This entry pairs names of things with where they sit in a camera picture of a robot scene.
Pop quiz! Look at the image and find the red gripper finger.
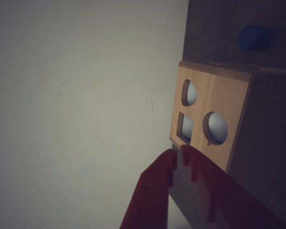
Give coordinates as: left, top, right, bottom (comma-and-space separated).
180, 145, 286, 229
120, 148, 177, 229

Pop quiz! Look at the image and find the blue cylinder block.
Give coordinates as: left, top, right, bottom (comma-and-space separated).
239, 23, 273, 51

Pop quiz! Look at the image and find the wooden shape sorter box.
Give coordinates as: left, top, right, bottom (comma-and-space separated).
169, 61, 286, 225

